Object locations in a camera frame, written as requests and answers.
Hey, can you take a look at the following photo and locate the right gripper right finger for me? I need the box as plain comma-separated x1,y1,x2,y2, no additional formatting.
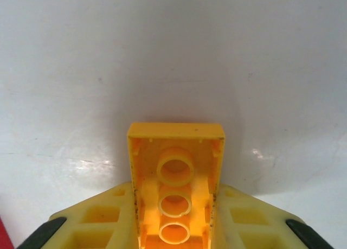
210,183,333,249

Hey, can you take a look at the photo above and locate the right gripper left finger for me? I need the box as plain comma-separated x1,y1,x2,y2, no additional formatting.
16,181,139,249

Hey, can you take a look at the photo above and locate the yellow lego brick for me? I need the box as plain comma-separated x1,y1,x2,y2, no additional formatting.
126,122,227,249

